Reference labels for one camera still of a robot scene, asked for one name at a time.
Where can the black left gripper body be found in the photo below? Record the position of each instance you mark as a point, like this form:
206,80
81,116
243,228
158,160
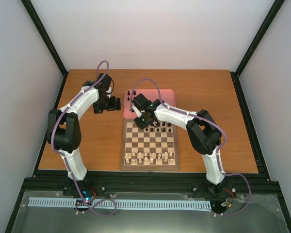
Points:
105,104

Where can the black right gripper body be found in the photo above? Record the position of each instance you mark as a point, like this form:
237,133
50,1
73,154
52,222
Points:
144,123

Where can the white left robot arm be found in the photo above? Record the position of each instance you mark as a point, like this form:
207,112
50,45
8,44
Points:
63,131

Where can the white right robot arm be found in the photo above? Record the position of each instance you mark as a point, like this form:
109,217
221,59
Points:
204,134

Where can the wooden chess board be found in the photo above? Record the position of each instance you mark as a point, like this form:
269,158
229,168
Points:
136,140

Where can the black left frame post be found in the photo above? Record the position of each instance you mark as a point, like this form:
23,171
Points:
29,7

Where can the black frame post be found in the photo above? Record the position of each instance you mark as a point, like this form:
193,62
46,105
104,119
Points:
29,7
276,6

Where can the black front frame rail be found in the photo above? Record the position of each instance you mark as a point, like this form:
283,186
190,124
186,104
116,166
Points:
191,184

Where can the light blue cable duct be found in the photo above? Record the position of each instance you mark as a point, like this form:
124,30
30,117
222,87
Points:
195,205

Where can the black right frame post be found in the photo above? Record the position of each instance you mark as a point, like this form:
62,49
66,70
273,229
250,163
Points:
276,6

